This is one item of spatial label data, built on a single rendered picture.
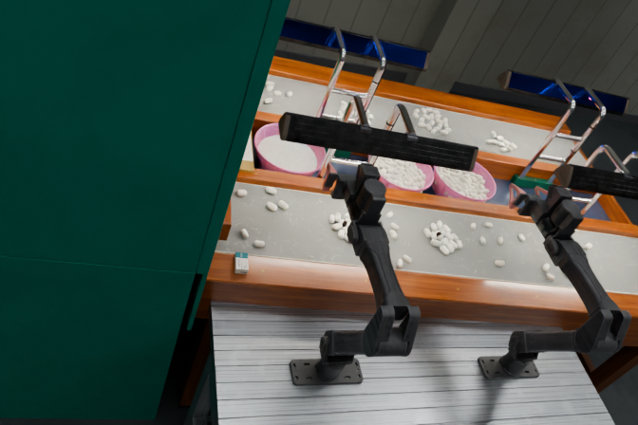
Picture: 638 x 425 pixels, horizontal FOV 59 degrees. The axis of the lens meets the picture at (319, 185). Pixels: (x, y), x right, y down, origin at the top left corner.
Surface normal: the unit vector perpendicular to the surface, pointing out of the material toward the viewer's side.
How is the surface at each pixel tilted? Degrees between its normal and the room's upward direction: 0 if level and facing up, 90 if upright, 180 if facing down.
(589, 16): 90
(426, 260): 0
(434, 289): 0
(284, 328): 0
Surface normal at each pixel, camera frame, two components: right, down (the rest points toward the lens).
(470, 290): 0.31, -0.70
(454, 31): 0.18, 0.70
